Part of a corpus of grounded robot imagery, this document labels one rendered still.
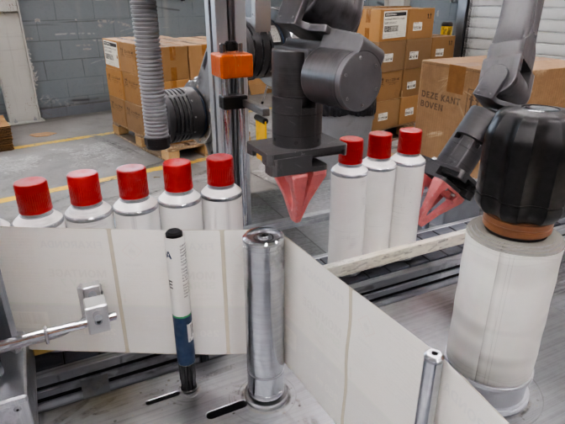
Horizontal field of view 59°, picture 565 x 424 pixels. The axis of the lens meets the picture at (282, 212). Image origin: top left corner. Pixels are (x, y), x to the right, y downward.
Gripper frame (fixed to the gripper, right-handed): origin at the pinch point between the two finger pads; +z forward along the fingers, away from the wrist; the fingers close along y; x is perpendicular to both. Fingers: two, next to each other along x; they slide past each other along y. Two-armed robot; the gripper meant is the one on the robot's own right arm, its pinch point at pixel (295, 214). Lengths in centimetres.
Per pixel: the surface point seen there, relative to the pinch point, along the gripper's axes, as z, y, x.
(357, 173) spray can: -2.7, 11.2, 3.1
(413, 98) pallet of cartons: 61, 292, 311
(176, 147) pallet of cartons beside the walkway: 86, 73, 335
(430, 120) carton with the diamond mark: 2, 59, 41
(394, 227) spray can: 7.7, 19.7, 4.4
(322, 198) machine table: 18, 30, 42
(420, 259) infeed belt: 13.4, 24.1, 2.6
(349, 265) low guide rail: 10.5, 9.8, 1.7
